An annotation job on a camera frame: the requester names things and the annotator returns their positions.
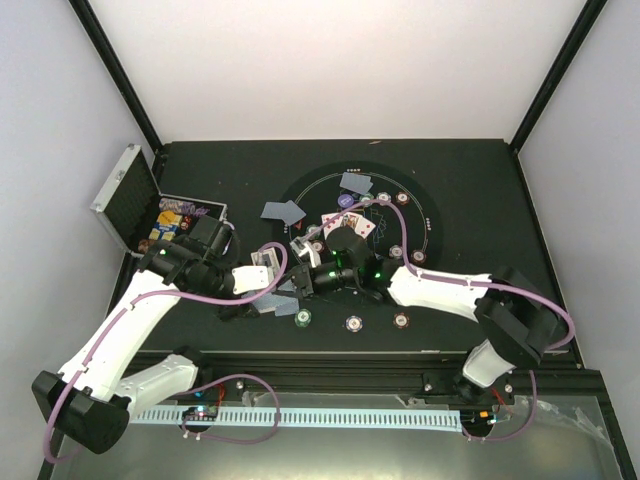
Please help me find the round black poker mat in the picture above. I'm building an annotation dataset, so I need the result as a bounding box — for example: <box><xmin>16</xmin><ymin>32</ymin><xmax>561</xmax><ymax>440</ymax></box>
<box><xmin>272</xmin><ymin>161</ymin><xmax>444</xmax><ymax>301</ymax></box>

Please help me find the aluminium poker chip case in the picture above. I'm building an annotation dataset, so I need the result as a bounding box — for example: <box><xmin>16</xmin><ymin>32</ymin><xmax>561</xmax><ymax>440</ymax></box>
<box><xmin>90</xmin><ymin>144</ymin><xmax>228</xmax><ymax>258</ymax></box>

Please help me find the blue white poker chip stack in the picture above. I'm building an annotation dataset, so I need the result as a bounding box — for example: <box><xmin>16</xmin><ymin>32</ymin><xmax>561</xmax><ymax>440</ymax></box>
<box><xmin>345</xmin><ymin>316</ymin><xmax>363</xmax><ymax>333</ymax></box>

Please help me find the face-up red card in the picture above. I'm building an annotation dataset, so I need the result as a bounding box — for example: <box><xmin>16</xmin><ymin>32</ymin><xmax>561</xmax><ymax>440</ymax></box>
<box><xmin>321</xmin><ymin>212</ymin><xmax>342</xmax><ymax>237</ymax></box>
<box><xmin>355</xmin><ymin>218</ymin><xmax>376</xmax><ymax>239</ymax></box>

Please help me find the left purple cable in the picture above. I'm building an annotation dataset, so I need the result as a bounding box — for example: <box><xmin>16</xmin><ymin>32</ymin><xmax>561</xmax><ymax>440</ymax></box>
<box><xmin>42</xmin><ymin>242</ymin><xmax>289</xmax><ymax>464</ymax></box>

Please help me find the red brown poker chip stack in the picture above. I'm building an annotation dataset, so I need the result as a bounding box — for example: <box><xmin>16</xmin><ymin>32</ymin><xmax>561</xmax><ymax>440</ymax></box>
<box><xmin>393</xmin><ymin>313</ymin><xmax>410</xmax><ymax>329</ymax></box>

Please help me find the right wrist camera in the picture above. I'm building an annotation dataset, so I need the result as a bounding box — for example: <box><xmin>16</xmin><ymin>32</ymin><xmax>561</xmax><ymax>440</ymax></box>
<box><xmin>290</xmin><ymin>237</ymin><xmax>321</xmax><ymax>269</ymax></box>

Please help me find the purple cable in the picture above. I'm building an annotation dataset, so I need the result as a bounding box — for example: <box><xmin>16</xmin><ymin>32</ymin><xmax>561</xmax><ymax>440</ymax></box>
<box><xmin>299</xmin><ymin>200</ymin><xmax>576</xmax><ymax>445</ymax></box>
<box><xmin>42</xmin><ymin>242</ymin><xmax>289</xmax><ymax>464</ymax></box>

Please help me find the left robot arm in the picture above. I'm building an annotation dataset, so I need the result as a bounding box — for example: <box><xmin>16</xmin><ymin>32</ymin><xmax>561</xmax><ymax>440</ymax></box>
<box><xmin>32</xmin><ymin>217</ymin><xmax>270</xmax><ymax>463</ymax></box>

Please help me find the white slotted cable duct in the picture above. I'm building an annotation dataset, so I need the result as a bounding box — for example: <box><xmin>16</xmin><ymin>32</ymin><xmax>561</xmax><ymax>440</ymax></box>
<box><xmin>132</xmin><ymin>405</ymin><xmax>462</xmax><ymax>433</ymax></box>

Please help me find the green poker chip stack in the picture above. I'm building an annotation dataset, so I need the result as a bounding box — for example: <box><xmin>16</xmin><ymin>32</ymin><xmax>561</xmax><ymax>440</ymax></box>
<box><xmin>294</xmin><ymin>309</ymin><xmax>312</xmax><ymax>328</ymax></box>

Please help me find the right base circuit board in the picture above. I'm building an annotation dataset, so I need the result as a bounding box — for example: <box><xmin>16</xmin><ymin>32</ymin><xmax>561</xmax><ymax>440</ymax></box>
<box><xmin>460</xmin><ymin>410</ymin><xmax>511</xmax><ymax>425</ymax></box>

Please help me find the face-up court card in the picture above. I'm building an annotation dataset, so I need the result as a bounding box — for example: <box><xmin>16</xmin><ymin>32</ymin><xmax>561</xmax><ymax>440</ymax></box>
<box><xmin>341</xmin><ymin>212</ymin><xmax>362</xmax><ymax>231</ymax></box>

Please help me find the base circuit board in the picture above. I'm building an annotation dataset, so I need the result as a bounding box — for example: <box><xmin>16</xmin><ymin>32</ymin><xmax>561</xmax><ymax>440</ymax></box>
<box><xmin>460</xmin><ymin>410</ymin><xmax>511</xmax><ymax>425</ymax></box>
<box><xmin>182</xmin><ymin>405</ymin><xmax>218</xmax><ymax>422</ymax></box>

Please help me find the black aluminium rail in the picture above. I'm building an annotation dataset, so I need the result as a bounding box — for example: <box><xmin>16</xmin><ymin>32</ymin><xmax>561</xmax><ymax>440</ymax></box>
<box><xmin>199</xmin><ymin>350</ymin><xmax>466</xmax><ymax>394</ymax></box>

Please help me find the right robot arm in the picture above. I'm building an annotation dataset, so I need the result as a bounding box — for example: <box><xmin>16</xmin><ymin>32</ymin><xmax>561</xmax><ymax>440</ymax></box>
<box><xmin>289</xmin><ymin>227</ymin><xmax>559</xmax><ymax>404</ymax></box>

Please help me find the blue playing card deck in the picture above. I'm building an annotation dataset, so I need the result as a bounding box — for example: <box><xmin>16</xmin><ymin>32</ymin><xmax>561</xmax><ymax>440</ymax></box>
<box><xmin>249</xmin><ymin>293</ymin><xmax>300</xmax><ymax>318</ymax></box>

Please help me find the left base circuit board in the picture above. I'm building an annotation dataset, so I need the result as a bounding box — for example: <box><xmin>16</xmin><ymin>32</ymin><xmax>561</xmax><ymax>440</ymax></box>
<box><xmin>182</xmin><ymin>405</ymin><xmax>218</xmax><ymax>422</ymax></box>

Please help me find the purple round button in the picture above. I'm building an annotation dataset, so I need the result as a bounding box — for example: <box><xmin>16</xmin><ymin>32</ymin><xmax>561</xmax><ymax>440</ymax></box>
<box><xmin>337</xmin><ymin>194</ymin><xmax>355</xmax><ymax>209</ymax></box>

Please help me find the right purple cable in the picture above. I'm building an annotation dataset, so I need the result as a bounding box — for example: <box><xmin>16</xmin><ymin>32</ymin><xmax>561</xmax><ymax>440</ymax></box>
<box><xmin>299</xmin><ymin>200</ymin><xmax>576</xmax><ymax>445</ymax></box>

